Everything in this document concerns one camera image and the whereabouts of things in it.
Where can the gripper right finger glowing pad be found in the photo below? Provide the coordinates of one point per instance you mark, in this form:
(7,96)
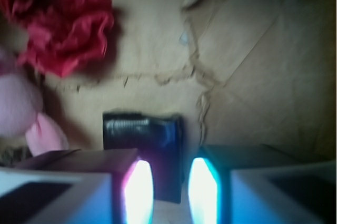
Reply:
(261,184)

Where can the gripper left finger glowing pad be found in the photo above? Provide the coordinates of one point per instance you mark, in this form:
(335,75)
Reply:
(76,186)

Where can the brown rock chunk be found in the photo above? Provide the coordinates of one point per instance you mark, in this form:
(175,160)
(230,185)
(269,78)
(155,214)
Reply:
(10,156)

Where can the pink plush bunny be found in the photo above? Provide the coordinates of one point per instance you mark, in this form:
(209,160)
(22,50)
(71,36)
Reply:
(22,110)

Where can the brown paper bag bin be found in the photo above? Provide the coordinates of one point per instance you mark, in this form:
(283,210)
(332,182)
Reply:
(238,71)

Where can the red crumpled paper flower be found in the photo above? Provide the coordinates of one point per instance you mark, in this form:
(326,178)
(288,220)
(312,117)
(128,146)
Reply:
(63,35)

